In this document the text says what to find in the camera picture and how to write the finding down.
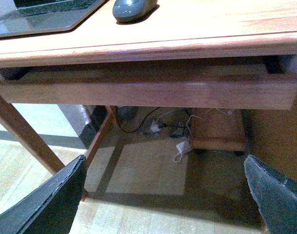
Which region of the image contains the silver laptop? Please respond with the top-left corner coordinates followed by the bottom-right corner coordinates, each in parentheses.
top-left (0, 0), bottom-right (105, 39)

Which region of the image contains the wooden desk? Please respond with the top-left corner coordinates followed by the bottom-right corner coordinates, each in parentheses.
top-left (0, 0), bottom-right (297, 174)

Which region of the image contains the white wall plug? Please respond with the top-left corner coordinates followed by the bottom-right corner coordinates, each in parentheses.
top-left (150, 119), bottom-right (161, 133)

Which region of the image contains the white power adapter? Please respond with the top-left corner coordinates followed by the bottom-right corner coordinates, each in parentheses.
top-left (172, 141), bottom-right (192, 163)

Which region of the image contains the black cable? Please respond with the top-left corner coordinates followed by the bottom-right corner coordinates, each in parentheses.
top-left (116, 106), bottom-right (163, 134)

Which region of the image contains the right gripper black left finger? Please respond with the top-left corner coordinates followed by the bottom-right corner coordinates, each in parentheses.
top-left (0, 155), bottom-right (87, 234)

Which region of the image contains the white cable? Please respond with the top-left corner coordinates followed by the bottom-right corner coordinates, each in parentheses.
top-left (158, 107), bottom-right (236, 137)

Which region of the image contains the dark grey computer mouse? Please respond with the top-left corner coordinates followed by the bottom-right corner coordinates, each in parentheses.
top-left (112, 0), bottom-right (158, 23)

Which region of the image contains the wooden pull-out keyboard tray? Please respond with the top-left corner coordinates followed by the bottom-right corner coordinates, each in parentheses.
top-left (0, 65), bottom-right (297, 110)

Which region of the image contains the small wooden rolling stand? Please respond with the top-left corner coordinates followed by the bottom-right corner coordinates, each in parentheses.
top-left (190, 108), bottom-right (247, 156)

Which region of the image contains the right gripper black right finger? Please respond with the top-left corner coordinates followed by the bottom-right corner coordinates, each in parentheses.
top-left (244, 155), bottom-right (297, 234)

